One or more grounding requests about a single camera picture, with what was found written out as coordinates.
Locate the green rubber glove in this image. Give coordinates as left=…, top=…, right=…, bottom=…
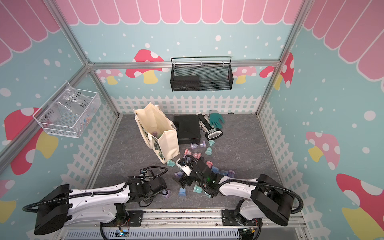
left=209, top=110, right=225, bottom=129

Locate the black white hair brush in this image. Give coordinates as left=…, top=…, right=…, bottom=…
left=196, top=113, right=223, bottom=140

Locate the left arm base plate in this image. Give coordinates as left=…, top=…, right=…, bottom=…
left=103, top=211, right=144, bottom=227

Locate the cream canvas tote bag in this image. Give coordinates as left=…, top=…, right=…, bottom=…
left=134, top=103, right=180, bottom=164

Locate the blue hourglass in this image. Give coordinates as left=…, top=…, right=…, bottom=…
left=178, top=188, right=187, bottom=197

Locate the black flat box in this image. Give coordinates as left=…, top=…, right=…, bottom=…
left=173, top=115, right=201, bottom=145

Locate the black box in basket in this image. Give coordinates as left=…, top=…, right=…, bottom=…
left=171, top=76, right=200, bottom=92

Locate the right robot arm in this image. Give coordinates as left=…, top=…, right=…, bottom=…
left=176, top=155, right=304, bottom=227

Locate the clear wire wall basket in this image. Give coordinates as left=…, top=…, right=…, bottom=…
left=32, top=82, right=102, bottom=139

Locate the black mesh wall basket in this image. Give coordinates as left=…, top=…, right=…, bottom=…
left=170, top=56, right=234, bottom=91

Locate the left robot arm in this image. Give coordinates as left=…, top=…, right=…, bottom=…
left=22, top=166, right=168, bottom=236

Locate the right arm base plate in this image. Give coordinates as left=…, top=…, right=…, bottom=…
left=221, top=210, right=263, bottom=226

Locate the green hourglass front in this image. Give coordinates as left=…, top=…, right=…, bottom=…
left=193, top=185, right=211, bottom=198

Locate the teal hourglass by brush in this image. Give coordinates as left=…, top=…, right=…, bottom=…
left=205, top=140, right=215, bottom=156

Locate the plastic bag in basket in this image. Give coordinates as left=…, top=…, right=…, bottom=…
left=47, top=82, right=101, bottom=133

